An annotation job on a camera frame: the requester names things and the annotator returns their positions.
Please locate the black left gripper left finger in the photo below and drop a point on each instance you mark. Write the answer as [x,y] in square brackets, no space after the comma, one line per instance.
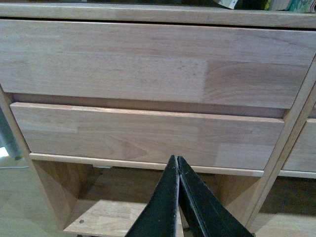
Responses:
[159,217]

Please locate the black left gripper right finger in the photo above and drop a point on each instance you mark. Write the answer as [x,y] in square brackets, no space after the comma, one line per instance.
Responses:
[205,214]

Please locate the white book with red spine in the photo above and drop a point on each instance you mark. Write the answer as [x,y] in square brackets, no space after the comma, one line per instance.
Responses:
[230,4]

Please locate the left wooden shelf unit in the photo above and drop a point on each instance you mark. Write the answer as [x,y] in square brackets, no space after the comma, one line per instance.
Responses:
[103,197]

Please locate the lower left wooden drawer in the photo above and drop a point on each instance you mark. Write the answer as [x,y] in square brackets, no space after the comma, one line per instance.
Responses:
[148,136]

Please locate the wooden drawer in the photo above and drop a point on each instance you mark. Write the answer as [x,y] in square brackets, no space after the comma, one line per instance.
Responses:
[173,63]
[303,154]
[148,136]

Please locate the upper right wooden drawer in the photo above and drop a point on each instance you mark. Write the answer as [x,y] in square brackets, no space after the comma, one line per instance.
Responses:
[303,154]

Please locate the upper left wooden drawer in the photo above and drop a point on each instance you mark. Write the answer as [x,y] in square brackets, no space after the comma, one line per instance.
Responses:
[173,63]

